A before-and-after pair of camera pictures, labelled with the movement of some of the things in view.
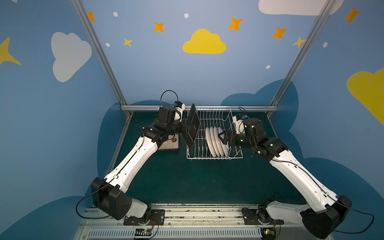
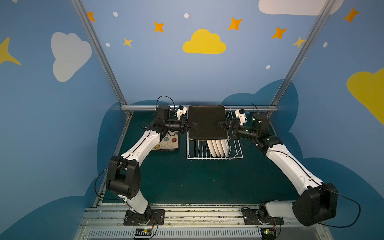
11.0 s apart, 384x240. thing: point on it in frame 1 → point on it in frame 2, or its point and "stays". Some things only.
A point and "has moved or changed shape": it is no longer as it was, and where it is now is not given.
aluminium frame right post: (309, 40) stays
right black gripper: (227, 138) → (232, 129)
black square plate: (193, 125) has moved or changed shape
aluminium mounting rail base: (184, 222) stays
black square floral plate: (168, 149) stays
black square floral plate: (170, 144) stays
